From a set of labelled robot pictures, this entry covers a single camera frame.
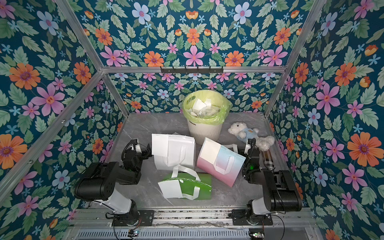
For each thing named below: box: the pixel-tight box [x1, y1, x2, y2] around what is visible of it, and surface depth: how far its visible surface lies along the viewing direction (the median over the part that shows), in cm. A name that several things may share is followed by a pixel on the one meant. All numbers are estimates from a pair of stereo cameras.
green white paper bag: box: [158, 173, 212, 201], surface depth 66 cm
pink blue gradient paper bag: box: [196, 137, 247, 188], surface depth 78 cm
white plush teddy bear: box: [228, 122, 275, 152], surface depth 100 cm
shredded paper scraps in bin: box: [186, 98, 221, 117], surface depth 100 cm
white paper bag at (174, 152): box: [151, 132, 201, 181], surface depth 80 cm
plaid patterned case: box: [261, 149, 276, 170], surface depth 92 cm
